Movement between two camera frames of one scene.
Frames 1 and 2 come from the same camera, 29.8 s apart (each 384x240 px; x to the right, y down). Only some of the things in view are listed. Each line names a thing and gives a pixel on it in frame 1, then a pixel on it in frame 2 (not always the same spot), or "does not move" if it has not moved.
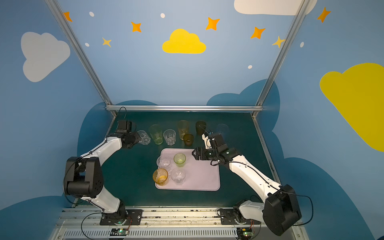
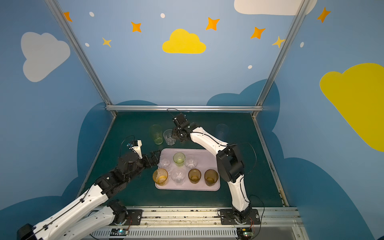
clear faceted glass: x=145 y=140 to x=191 y=162
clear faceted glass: x=170 y=136 does not move
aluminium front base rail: x=183 y=224 does not move
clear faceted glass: x=163 y=162 does not move
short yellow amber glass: x=159 y=176 does not move
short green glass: x=180 y=159 does not move
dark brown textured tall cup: x=201 y=127 to x=211 y=176
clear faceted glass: x=178 y=176 does not move
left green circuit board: x=118 y=232 does not move
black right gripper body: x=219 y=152 to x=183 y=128
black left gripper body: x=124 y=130 to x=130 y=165
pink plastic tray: x=187 y=173 does not move
